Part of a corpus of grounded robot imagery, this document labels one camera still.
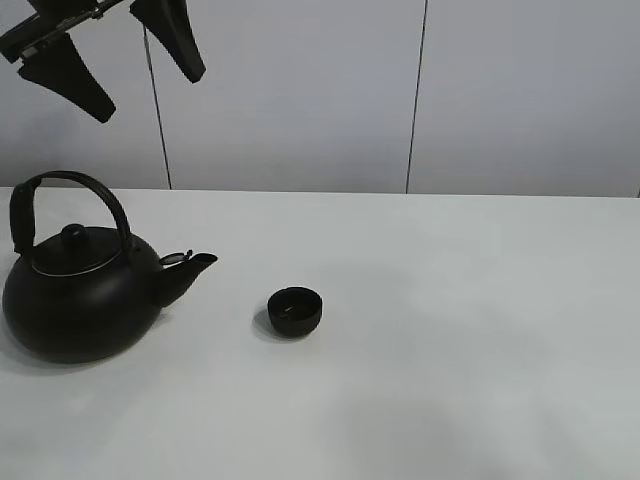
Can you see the black teapot kettle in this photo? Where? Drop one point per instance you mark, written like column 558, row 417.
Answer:
column 88, row 292

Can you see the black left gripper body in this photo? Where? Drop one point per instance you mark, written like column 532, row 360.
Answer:
column 51, row 20

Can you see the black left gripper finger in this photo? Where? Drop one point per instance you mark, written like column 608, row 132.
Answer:
column 168, row 21
column 58, row 67

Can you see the small black teacup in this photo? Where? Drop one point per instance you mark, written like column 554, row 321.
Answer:
column 295, row 311

